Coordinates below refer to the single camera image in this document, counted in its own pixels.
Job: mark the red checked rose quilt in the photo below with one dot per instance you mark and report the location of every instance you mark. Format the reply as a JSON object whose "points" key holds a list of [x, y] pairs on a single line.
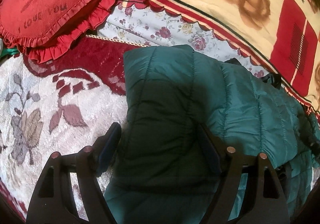
{"points": [[212, 1]]}

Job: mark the red and white plush blanket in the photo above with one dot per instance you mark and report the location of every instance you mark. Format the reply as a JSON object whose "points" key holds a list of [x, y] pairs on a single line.
{"points": [[50, 94]]}

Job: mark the red heart-shaped ruffled pillow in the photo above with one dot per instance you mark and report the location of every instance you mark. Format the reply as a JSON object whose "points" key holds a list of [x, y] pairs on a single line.
{"points": [[50, 1]]}

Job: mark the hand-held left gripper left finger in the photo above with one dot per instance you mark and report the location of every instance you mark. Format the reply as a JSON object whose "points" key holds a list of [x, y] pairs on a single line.
{"points": [[108, 150]]}

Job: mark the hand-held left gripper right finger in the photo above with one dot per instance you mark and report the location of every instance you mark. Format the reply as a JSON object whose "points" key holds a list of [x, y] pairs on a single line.
{"points": [[210, 155]]}

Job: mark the light floral bedsheet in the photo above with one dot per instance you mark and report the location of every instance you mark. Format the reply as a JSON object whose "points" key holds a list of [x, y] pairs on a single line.
{"points": [[150, 23]]}

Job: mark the green plastic object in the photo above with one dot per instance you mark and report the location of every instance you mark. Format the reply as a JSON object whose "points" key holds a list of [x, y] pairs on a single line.
{"points": [[8, 51]]}

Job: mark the green quilted puffer jacket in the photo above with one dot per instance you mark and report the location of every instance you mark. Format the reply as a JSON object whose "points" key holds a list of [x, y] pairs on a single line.
{"points": [[175, 88]]}

